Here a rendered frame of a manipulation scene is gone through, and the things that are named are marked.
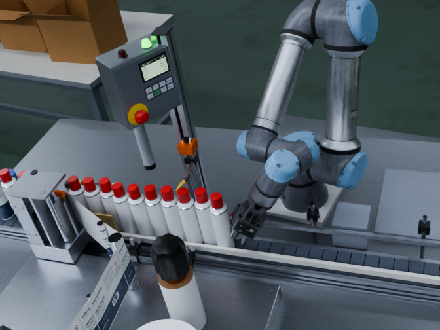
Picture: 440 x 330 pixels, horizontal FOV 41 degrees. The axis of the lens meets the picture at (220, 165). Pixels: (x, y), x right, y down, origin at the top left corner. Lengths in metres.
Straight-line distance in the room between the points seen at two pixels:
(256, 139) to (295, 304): 0.46
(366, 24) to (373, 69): 2.68
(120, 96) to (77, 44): 1.67
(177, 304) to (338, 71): 0.74
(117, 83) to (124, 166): 0.79
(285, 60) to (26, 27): 2.10
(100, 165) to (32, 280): 0.61
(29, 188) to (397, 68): 3.06
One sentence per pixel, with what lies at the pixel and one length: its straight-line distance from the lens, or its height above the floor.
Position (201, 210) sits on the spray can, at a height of 1.03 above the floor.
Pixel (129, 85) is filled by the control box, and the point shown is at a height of 1.41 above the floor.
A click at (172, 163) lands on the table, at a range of 2.18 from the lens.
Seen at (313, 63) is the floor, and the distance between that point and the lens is 4.39.
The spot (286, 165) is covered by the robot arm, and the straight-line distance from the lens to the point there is 1.41.
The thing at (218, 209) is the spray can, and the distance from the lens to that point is 1.60.
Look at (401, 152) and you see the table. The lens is 2.11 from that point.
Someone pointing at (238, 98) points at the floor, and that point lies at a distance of 4.08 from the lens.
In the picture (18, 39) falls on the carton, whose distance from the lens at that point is 3.56.
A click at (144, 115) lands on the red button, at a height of 1.33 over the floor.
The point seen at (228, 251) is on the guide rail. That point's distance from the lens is 1.68.
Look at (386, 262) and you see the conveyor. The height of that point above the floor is 0.88.
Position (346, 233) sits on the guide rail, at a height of 0.96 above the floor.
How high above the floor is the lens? 2.11
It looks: 37 degrees down
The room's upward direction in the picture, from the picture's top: 11 degrees counter-clockwise
